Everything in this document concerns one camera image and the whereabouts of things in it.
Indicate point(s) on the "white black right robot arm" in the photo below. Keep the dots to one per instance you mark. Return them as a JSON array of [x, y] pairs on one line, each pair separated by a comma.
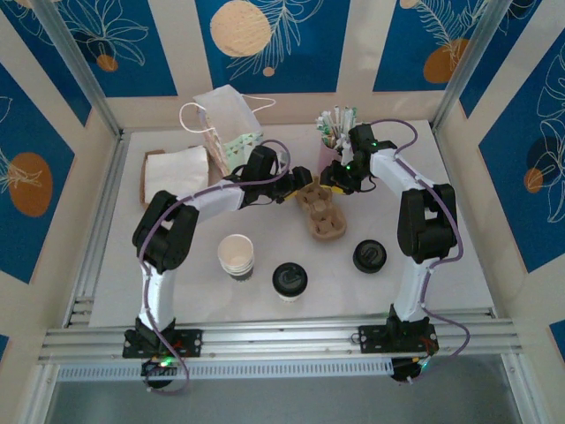
[[412, 287]]

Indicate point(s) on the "aluminium table edge rail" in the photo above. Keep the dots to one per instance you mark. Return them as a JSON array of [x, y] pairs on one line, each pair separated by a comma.
[[108, 194]]

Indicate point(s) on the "brown cardboard cup carrier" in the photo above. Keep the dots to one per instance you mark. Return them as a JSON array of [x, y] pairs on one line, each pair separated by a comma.
[[324, 221]]

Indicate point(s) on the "aluminium frame leg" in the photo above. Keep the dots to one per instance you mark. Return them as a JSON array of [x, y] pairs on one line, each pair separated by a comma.
[[523, 393], [42, 397]]

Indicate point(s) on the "aluminium frame post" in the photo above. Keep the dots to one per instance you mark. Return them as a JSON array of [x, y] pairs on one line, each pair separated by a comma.
[[468, 66], [79, 70]]

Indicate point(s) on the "stack of white paper cups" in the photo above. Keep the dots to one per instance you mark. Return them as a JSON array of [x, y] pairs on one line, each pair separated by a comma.
[[236, 254]]

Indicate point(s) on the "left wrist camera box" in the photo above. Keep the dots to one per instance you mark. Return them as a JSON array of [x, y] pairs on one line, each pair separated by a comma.
[[284, 161]]

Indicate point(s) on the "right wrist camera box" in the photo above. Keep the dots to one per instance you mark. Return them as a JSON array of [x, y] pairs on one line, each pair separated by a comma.
[[345, 146]]

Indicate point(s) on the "black plastic cup lid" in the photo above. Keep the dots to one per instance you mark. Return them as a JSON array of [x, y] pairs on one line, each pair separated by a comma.
[[289, 278]]

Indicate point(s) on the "white napkin stack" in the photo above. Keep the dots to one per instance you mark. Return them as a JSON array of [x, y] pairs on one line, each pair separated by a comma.
[[176, 170]]

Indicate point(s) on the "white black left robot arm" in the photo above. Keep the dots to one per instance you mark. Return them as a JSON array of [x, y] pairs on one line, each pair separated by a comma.
[[159, 291]]

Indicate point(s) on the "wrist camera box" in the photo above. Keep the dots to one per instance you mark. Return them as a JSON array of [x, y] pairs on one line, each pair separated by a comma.
[[284, 161], [345, 146]]

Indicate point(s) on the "long aluminium frame rail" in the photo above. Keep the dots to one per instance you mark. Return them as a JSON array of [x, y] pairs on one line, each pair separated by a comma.
[[282, 340]]

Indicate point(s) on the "white paper-wrapped straw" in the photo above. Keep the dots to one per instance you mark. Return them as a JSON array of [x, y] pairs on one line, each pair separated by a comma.
[[323, 127], [347, 118], [331, 124], [353, 117], [338, 120]]

